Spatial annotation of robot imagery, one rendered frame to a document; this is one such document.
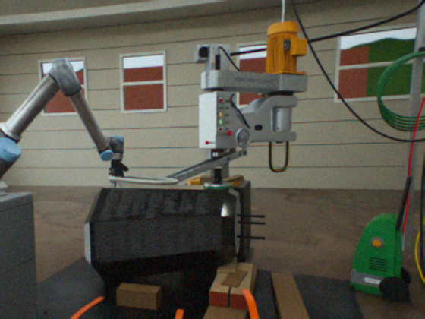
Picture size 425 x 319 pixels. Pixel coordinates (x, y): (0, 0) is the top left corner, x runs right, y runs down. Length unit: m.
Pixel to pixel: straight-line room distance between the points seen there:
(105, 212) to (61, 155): 7.46
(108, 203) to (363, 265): 1.97
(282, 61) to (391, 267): 1.73
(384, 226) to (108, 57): 7.92
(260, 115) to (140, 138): 6.52
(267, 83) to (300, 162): 6.02
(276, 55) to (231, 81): 0.59
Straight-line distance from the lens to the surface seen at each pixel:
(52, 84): 2.35
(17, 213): 2.43
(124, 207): 2.80
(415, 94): 4.48
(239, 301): 2.50
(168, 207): 2.71
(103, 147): 2.45
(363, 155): 9.23
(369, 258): 3.23
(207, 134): 2.83
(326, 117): 9.07
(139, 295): 2.69
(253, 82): 3.01
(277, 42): 3.33
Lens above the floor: 1.18
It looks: 6 degrees down
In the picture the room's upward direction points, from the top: 1 degrees counter-clockwise
